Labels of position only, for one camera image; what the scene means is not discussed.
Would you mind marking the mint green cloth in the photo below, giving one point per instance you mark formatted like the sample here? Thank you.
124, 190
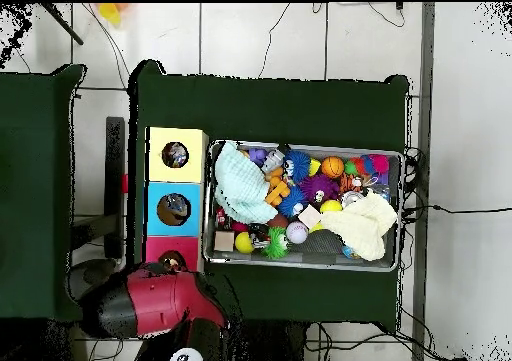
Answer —
240, 185

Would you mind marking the clear plastic packet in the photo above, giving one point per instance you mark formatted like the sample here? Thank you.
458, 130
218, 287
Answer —
175, 209

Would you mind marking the multicolour cartoon print cloth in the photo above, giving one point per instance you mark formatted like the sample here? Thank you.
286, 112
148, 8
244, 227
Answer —
175, 154

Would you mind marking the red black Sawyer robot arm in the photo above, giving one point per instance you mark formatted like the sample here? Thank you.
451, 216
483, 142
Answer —
160, 301

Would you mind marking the wooden box with three holes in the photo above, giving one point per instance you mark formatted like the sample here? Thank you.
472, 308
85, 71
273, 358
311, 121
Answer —
160, 185

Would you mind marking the shallow clear mesh bin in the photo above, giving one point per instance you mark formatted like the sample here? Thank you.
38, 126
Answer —
376, 263

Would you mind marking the orange plastic toy brick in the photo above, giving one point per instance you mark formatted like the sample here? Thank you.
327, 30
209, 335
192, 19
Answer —
278, 191

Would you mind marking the yellow ball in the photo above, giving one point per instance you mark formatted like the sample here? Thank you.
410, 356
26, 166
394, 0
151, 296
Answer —
244, 242
330, 206

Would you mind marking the green spiky ball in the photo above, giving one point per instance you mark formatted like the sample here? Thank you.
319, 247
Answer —
276, 243

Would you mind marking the white toy baseball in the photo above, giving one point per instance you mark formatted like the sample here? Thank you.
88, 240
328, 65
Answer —
297, 232

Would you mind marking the small wooden cube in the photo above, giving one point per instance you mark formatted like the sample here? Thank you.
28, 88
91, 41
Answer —
225, 240

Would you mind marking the orange toy basketball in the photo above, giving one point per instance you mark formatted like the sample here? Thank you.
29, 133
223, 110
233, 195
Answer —
333, 167

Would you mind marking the cream yellow cloth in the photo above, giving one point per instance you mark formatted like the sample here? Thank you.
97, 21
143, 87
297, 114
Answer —
364, 223

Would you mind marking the pink spiky ball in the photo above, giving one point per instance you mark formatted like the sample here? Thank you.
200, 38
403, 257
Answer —
378, 164

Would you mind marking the black chair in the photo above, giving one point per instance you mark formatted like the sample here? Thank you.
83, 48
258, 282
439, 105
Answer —
116, 217

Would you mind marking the grey metal beam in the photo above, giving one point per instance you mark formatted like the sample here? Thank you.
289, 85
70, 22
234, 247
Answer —
424, 97

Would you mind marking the green cloth side table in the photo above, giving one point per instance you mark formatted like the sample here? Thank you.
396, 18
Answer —
36, 193

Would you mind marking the yellow floor object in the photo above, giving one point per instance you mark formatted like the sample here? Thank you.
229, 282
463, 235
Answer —
110, 13

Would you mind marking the black rod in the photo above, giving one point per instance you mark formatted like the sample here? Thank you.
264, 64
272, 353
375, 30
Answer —
62, 23

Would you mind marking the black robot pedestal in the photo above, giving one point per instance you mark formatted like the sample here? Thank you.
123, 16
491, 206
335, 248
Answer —
272, 345

